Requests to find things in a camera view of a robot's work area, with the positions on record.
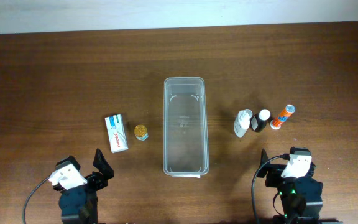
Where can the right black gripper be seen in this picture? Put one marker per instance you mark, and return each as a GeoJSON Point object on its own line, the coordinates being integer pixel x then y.
{"type": "Point", "coordinates": [274, 173]}

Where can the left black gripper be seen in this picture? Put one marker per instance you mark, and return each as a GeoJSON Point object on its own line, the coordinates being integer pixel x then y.
{"type": "Point", "coordinates": [89, 179]}

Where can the white Panadol box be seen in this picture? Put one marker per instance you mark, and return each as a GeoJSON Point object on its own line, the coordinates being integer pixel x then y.
{"type": "Point", "coordinates": [116, 133]}

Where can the dark bottle white cap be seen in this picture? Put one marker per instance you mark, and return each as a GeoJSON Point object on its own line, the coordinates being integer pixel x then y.
{"type": "Point", "coordinates": [259, 121]}

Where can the orange tube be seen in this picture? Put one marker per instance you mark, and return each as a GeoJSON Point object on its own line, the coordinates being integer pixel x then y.
{"type": "Point", "coordinates": [277, 122]}

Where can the small gold-lid jar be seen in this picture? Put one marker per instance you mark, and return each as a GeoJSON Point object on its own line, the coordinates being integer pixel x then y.
{"type": "Point", "coordinates": [141, 132]}

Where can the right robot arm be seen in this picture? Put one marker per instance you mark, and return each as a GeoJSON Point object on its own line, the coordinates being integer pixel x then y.
{"type": "Point", "coordinates": [300, 198]}

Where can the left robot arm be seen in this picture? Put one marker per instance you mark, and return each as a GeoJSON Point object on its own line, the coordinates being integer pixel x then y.
{"type": "Point", "coordinates": [78, 201]}

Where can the clear plastic container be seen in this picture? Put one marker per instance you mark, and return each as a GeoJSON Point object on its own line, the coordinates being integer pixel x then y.
{"type": "Point", "coordinates": [185, 127]}

